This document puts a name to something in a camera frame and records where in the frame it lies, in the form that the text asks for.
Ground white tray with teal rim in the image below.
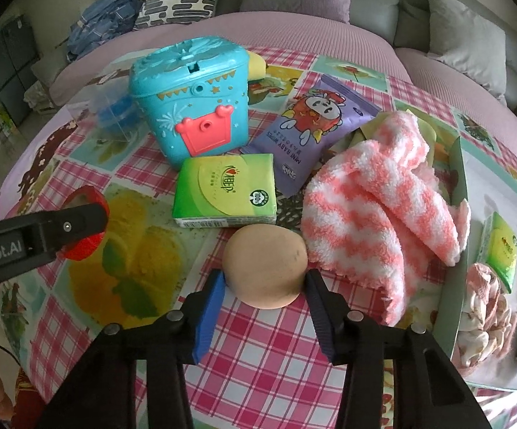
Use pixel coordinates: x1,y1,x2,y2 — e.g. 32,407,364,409
432,135,517,391

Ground beige round sponge ball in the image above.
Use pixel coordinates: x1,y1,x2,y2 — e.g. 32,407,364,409
223,224,308,310

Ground pink white striped fluffy cloth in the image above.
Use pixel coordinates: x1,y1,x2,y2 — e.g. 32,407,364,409
301,112,471,325

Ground pink floral scrunchie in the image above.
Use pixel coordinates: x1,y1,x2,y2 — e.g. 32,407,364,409
452,262,517,377

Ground purple baby wipes pack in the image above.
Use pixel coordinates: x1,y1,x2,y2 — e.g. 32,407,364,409
242,75,381,198

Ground dark cabinet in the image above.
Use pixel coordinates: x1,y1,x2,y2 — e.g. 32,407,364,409
0,16,39,126

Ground colourful patchwork tablecloth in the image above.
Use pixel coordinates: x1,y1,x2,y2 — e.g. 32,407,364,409
0,47,517,428

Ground grey sofa with pink cover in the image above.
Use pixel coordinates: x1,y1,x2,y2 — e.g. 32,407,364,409
51,12,517,157

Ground light grey cushion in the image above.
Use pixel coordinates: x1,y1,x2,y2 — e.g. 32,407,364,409
428,0,507,104

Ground green tissue pack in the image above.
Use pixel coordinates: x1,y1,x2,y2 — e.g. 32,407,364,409
477,211,517,294
172,154,277,228

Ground yellow sponge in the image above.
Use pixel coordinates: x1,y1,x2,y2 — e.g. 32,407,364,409
247,50,267,82

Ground blue crumpled clothes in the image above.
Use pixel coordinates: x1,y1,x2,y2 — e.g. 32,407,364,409
66,0,142,62

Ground turquoise plastic toy box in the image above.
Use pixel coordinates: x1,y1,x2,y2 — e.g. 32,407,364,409
128,36,250,169

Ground red tape roll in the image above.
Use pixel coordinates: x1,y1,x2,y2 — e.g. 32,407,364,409
61,185,110,261

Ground clear box with blue item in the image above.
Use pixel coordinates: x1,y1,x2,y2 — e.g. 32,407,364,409
66,77,144,142

